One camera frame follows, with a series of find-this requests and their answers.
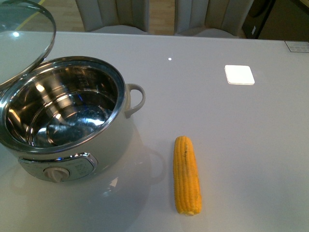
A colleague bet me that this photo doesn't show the yellow corn cob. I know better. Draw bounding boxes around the yellow corn cob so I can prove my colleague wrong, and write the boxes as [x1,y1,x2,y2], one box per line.
[173,136,202,216]

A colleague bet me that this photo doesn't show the glass pot lid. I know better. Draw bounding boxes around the glass pot lid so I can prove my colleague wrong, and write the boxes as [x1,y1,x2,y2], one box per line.
[0,0,56,89]

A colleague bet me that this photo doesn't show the white electric cooking pot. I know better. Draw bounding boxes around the white electric cooking pot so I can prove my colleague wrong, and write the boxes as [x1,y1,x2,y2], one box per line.
[0,56,145,183]

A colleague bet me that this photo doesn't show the beige chair left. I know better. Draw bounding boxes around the beige chair left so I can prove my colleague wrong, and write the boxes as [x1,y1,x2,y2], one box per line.
[76,0,149,35]

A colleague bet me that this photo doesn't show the beige chair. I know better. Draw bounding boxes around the beige chair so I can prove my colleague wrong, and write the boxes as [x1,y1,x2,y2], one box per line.
[174,0,253,39]
[76,0,149,35]

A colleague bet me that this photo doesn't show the beige chair right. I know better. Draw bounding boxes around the beige chair right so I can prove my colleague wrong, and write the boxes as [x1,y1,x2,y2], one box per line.
[174,0,253,39]

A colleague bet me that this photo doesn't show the black appliance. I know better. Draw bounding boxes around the black appliance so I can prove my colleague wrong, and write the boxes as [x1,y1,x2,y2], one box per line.
[242,0,275,39]

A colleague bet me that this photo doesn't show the table label sticker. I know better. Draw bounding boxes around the table label sticker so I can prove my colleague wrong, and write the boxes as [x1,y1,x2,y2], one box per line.
[285,41,309,53]

